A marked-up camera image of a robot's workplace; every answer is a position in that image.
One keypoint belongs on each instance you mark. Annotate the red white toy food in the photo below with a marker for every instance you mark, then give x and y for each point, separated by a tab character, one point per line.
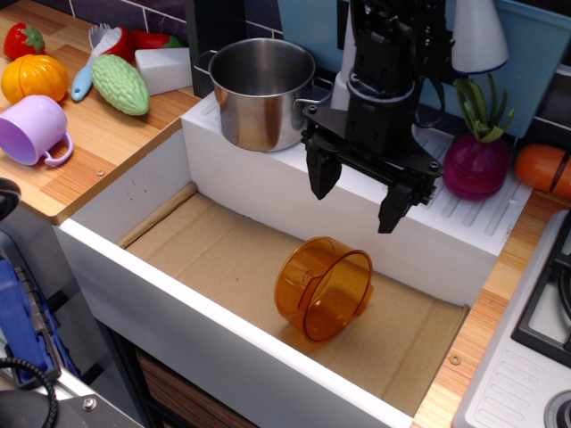
117	41

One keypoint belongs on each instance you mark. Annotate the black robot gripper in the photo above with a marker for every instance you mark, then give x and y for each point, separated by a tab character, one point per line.
378	141

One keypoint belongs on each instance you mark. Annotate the lilac plastic cup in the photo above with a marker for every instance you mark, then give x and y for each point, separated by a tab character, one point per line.
34	128

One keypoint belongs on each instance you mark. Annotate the orange toy pumpkin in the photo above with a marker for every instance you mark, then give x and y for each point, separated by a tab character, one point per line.
34	75

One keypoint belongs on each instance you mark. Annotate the stainless steel pot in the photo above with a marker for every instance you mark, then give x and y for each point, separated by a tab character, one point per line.
261	86

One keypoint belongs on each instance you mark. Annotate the light blue bin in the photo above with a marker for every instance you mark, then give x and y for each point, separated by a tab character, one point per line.
536	38

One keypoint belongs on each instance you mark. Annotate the light blue plastic spork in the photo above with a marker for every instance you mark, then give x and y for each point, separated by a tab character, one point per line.
83	81

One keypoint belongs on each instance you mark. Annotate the blue clamp device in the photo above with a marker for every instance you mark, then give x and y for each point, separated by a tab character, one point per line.
26	328

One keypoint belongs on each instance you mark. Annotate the red toy strawberry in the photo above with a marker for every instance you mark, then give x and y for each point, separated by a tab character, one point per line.
22	39

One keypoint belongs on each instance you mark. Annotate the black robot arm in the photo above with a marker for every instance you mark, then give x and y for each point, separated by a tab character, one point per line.
399	45

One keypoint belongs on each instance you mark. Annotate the orange toy carrot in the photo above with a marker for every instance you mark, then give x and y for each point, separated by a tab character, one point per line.
544	167

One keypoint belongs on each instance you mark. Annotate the toy stove top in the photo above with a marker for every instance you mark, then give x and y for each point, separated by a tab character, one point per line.
523	379

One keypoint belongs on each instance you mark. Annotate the white block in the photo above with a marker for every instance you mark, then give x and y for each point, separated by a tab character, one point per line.
164	70

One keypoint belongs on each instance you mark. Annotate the red toy chili pepper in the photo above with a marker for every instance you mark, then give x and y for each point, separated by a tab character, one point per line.
149	40

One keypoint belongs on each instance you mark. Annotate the green toy bitter gourd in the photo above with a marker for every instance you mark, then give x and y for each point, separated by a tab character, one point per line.
121	85

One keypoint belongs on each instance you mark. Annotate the purple toy beet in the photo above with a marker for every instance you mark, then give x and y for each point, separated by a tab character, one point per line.
477	163

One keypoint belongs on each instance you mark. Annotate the orange transparent plastic pot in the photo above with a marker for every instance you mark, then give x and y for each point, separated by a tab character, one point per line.
323	286

